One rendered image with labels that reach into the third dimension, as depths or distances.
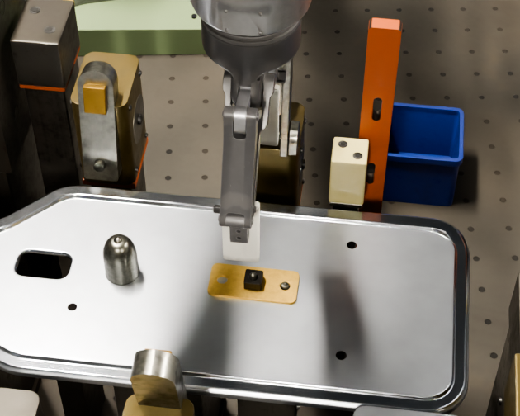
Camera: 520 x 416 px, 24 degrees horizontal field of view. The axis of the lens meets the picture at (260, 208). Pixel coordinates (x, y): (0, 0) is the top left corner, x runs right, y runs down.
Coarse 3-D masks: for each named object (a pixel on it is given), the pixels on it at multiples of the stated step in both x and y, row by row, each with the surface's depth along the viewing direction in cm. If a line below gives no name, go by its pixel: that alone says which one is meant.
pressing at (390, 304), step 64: (64, 192) 121; (128, 192) 121; (0, 256) 116; (64, 256) 116; (192, 256) 116; (320, 256) 116; (384, 256) 116; (448, 256) 116; (0, 320) 111; (64, 320) 111; (128, 320) 111; (192, 320) 111; (256, 320) 111; (320, 320) 111; (384, 320) 111; (448, 320) 111; (128, 384) 107; (192, 384) 107; (256, 384) 107; (320, 384) 106; (384, 384) 106; (448, 384) 106
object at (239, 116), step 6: (240, 90) 90; (246, 90) 90; (240, 96) 89; (246, 96) 89; (240, 102) 89; (246, 102) 89; (234, 108) 88; (240, 108) 88; (246, 108) 88; (234, 114) 88; (240, 114) 88; (246, 114) 88; (234, 120) 88; (240, 120) 88; (234, 126) 88; (240, 126) 88; (234, 132) 89; (240, 132) 89
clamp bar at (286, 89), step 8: (288, 64) 111; (288, 72) 112; (288, 80) 113; (280, 88) 114; (288, 88) 113; (280, 96) 115; (288, 96) 114; (280, 104) 116; (288, 104) 114; (280, 112) 116; (288, 112) 115; (288, 120) 116; (288, 128) 116; (288, 136) 117; (280, 144) 118; (288, 144) 118; (280, 152) 118
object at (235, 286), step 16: (224, 272) 114; (240, 272) 114; (256, 272) 113; (272, 272) 114; (288, 272) 114; (208, 288) 113; (224, 288) 113; (240, 288) 113; (256, 288) 113; (272, 288) 113; (288, 304) 112
